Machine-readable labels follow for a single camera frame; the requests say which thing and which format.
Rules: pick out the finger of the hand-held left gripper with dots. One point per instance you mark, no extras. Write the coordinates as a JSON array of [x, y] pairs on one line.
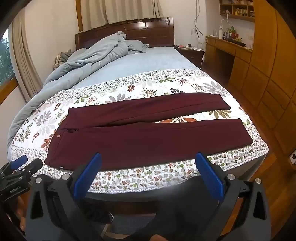
[[34, 165], [19, 161]]

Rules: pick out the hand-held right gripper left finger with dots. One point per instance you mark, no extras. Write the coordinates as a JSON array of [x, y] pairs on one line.
[[92, 172]]

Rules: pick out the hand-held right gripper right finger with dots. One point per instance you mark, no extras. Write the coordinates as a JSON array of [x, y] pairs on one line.
[[211, 178]]

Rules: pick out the maroon pants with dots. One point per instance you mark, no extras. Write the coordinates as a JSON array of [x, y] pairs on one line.
[[138, 141]]

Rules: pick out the dark slipper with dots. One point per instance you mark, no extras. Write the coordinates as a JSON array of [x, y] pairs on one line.
[[97, 213]]

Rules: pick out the grey bed base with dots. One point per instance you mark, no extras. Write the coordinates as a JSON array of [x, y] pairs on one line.
[[252, 169]]

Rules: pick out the small white box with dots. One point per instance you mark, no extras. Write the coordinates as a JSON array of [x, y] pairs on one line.
[[293, 157]]

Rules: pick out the floral quilted bedspread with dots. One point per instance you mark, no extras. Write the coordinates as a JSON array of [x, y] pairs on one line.
[[138, 88]]

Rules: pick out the narrow beige curtain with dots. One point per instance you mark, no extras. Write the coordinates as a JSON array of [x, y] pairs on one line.
[[25, 58]]

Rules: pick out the window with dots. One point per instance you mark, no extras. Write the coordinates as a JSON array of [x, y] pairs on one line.
[[5, 58]]

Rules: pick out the pile of grey clothes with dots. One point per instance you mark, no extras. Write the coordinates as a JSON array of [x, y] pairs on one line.
[[61, 58]]

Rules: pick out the light blue duvet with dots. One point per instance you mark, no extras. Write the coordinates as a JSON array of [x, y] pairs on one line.
[[92, 55]]

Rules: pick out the dark wooden nightstand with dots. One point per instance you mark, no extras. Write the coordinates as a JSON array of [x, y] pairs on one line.
[[192, 58]]

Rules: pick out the light wooden wardrobe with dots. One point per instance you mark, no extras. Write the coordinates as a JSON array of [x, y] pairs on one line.
[[272, 69]]

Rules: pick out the light blue bed sheet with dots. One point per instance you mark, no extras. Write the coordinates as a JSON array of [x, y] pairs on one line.
[[150, 60]]

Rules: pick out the light wooden desk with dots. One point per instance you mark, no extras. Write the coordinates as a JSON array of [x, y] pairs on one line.
[[240, 54]]

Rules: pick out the light blue pillow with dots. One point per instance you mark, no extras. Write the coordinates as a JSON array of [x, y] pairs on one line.
[[137, 45]]

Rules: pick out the black keyboard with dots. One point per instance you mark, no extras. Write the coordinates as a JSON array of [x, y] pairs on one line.
[[235, 42]]

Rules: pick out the red and green toy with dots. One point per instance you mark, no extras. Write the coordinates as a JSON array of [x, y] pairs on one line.
[[234, 34]]

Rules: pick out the white bottle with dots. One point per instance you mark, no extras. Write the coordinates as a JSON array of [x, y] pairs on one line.
[[220, 32]]

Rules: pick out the dark wooden headboard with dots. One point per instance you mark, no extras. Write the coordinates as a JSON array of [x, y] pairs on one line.
[[150, 30]]

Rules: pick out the wide beige curtain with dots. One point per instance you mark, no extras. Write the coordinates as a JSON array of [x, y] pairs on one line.
[[115, 11]]

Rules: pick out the wooden wall shelf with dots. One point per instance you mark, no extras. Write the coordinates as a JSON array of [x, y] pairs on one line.
[[235, 17]]

